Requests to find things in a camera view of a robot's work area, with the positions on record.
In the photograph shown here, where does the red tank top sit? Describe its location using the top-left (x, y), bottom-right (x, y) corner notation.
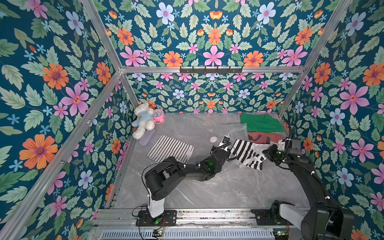
top-left (248, 132), bottom-right (286, 144)

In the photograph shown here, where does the striped shirt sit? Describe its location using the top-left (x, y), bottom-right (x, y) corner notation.
top-left (228, 140), bottom-right (286, 171)
top-left (148, 135), bottom-right (195, 164)

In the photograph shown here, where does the clear plastic vacuum bag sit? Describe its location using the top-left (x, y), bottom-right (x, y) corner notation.
top-left (161, 112), bottom-right (289, 169)

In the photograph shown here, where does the green tank top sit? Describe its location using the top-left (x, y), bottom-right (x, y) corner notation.
top-left (240, 114), bottom-right (285, 133)

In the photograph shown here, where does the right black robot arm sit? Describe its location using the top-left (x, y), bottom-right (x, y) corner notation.
top-left (263, 139), bottom-right (355, 240)

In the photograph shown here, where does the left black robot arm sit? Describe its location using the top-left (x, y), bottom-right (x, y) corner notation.
top-left (141, 141), bottom-right (232, 219)

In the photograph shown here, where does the pink alarm clock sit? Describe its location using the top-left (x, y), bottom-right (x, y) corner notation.
top-left (153, 109), bottom-right (165, 125)

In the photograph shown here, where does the lilac pouch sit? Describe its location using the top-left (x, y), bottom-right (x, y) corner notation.
top-left (139, 129), bottom-right (156, 146)

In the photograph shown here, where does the white teddy bear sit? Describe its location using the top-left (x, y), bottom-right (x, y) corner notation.
top-left (132, 103), bottom-right (155, 140)

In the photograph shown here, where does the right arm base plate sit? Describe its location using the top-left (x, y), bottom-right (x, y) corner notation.
top-left (251, 209), bottom-right (291, 226)

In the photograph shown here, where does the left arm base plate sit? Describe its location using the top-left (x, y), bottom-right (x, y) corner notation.
top-left (136, 210), bottom-right (178, 227)

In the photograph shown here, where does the black wall hook rail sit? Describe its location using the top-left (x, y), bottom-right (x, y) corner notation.
top-left (179, 66), bottom-right (243, 75)

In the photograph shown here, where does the aluminium front rail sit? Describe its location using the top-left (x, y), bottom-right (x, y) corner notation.
top-left (91, 207), bottom-right (298, 230)

